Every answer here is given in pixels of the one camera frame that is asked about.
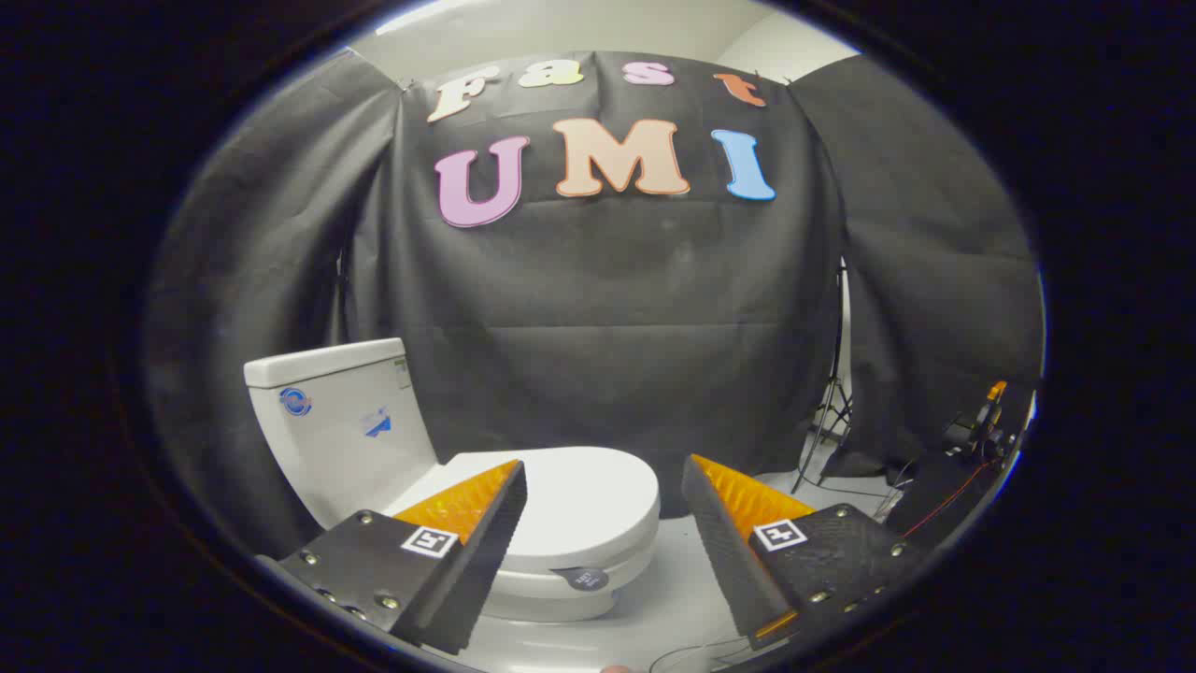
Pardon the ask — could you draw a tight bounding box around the white toilet body with tank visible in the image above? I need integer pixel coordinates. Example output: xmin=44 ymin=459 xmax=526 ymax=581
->
xmin=245 ymin=338 xmax=619 ymax=623

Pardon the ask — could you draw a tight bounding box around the black backdrop cloth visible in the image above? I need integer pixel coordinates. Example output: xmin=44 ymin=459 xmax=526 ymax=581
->
xmin=145 ymin=49 xmax=1046 ymax=560

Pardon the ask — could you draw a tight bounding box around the thin white floor cable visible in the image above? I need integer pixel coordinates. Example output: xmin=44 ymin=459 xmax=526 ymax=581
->
xmin=649 ymin=636 xmax=750 ymax=670

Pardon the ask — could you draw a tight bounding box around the white toilet lid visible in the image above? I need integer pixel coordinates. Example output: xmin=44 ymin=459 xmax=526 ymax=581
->
xmin=406 ymin=446 xmax=662 ymax=576

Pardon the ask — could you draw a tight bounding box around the black tripod stand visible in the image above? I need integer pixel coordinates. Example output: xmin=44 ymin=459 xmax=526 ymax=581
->
xmin=792 ymin=262 xmax=854 ymax=493

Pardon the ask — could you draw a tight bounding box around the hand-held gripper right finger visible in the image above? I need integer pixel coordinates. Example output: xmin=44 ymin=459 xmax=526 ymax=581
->
xmin=680 ymin=453 xmax=926 ymax=651

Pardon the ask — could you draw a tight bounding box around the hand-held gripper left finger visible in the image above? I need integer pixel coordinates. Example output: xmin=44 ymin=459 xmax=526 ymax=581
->
xmin=278 ymin=458 xmax=529 ymax=655

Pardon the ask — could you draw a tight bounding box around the red cable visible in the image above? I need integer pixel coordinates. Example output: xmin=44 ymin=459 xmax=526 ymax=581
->
xmin=902 ymin=461 xmax=991 ymax=539

